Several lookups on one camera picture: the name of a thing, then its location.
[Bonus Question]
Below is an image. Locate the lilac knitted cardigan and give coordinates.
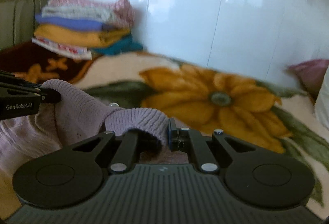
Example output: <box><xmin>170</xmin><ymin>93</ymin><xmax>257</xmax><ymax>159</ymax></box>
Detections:
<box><xmin>1</xmin><ymin>80</ymin><xmax>168</xmax><ymax>177</ymax></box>

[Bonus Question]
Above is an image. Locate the floral fleece bed blanket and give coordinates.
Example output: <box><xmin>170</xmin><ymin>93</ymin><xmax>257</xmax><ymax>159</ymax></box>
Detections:
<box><xmin>1</xmin><ymin>42</ymin><xmax>328</xmax><ymax>219</ymax></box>

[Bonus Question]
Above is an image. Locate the red white patterned folded cloth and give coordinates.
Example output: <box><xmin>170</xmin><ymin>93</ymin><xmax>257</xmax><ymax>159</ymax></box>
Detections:
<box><xmin>31</xmin><ymin>37</ymin><xmax>93</xmax><ymax>60</ymax></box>

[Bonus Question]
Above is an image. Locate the orange folded cloth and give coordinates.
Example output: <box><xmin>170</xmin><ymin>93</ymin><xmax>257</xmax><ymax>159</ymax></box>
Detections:
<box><xmin>34</xmin><ymin>24</ymin><xmax>131</xmax><ymax>48</ymax></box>

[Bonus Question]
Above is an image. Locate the dark grey headboard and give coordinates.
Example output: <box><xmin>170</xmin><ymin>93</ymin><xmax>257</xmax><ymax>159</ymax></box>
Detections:
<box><xmin>1</xmin><ymin>0</ymin><xmax>48</xmax><ymax>50</ymax></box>

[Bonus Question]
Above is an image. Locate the blue-purple folded cloth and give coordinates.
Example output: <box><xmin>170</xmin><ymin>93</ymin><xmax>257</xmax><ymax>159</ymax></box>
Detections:
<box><xmin>35</xmin><ymin>14</ymin><xmax>115</xmax><ymax>31</ymax></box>

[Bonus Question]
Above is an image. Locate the purple pillow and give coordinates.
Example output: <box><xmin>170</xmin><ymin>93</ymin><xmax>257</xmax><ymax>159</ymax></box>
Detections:
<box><xmin>287</xmin><ymin>59</ymin><xmax>328</xmax><ymax>100</ymax></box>

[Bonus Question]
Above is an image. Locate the grey folded cloth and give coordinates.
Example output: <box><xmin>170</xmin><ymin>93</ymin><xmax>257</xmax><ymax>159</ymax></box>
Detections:
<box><xmin>41</xmin><ymin>6</ymin><xmax>117</xmax><ymax>23</ymax></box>

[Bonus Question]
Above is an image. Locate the teal folded cloth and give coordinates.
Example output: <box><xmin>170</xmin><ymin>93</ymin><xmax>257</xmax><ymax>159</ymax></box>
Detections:
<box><xmin>93</xmin><ymin>34</ymin><xmax>143</xmax><ymax>56</ymax></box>

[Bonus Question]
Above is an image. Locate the pink patterned folded cloth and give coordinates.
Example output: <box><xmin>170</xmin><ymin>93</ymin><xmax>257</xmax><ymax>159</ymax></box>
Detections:
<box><xmin>46</xmin><ymin>0</ymin><xmax>135</xmax><ymax>28</ymax></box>

